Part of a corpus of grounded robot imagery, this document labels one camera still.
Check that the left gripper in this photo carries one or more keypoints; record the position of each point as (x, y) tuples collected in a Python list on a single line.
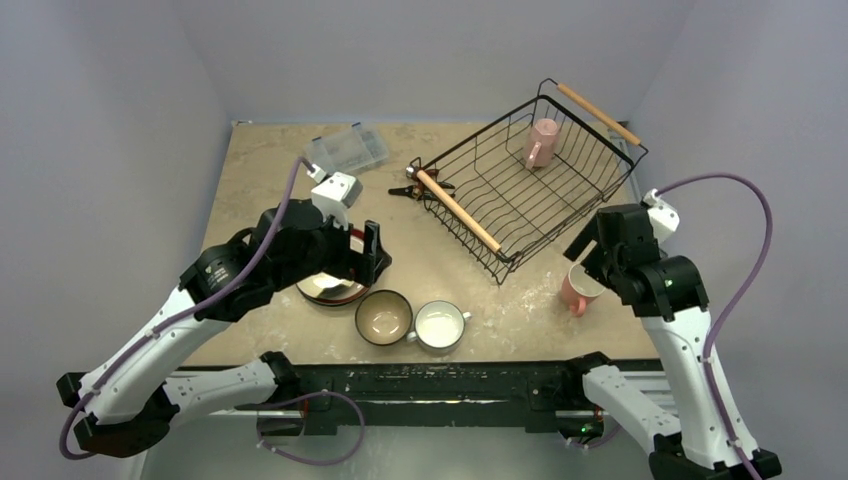
[(355, 265)]

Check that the red black lacquer plate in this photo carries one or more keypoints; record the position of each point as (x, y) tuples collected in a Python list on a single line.
[(350, 263)]

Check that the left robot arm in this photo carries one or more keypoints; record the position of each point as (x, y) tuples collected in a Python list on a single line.
[(132, 401)]

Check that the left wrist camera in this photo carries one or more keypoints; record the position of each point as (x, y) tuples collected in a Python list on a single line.
[(334, 194)]

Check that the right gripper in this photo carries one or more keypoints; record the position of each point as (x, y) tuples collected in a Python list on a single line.
[(597, 253)]

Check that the light pink faceted mug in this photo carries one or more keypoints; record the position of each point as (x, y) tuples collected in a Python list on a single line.
[(540, 144)]

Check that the brown bowl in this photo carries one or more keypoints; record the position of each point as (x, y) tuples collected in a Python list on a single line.
[(383, 317)]

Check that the black wire dish rack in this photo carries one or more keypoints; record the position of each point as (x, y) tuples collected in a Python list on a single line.
[(505, 214)]

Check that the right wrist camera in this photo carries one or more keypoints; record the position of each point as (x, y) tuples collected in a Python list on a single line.
[(663, 218)]

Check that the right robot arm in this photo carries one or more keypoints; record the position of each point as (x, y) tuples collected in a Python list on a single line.
[(706, 438)]

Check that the white two-handled soup cup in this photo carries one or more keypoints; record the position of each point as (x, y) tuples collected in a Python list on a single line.
[(438, 326)]

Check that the beige round plate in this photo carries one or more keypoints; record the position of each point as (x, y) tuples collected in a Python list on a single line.
[(323, 289)]

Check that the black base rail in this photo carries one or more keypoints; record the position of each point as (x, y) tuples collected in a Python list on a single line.
[(537, 396)]

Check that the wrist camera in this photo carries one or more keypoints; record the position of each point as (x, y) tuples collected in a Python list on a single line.
[(334, 194), (663, 218)]

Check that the salmon pink mug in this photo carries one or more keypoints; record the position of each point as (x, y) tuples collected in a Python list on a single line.
[(579, 290)]

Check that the clear plastic organizer box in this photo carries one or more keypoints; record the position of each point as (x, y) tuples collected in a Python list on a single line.
[(352, 151)]

